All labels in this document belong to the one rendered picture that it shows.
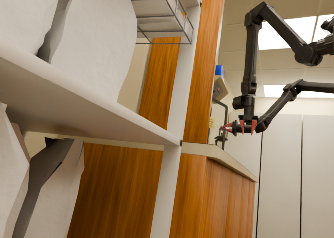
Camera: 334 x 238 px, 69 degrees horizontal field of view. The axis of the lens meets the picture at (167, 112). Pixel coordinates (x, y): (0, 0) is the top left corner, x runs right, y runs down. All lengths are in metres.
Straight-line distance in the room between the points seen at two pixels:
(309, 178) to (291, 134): 0.74
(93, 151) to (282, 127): 4.01
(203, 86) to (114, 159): 0.83
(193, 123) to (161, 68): 0.47
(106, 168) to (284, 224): 3.89
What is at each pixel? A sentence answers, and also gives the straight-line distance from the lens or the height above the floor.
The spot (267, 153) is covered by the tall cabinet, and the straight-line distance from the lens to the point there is 4.62.
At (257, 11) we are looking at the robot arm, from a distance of 1.45.
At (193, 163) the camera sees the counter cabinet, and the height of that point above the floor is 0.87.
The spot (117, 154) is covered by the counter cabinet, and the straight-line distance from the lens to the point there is 0.95.
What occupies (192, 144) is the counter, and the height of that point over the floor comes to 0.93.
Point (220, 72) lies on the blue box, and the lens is 1.71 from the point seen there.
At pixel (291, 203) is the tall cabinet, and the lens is 4.58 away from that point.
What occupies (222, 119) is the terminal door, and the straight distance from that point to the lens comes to 1.80.
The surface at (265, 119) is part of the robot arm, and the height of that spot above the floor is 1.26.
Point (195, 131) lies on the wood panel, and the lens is 1.49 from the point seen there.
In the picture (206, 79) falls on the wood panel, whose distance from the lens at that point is 1.58.
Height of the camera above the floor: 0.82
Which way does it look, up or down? 14 degrees up
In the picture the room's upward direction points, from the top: 9 degrees clockwise
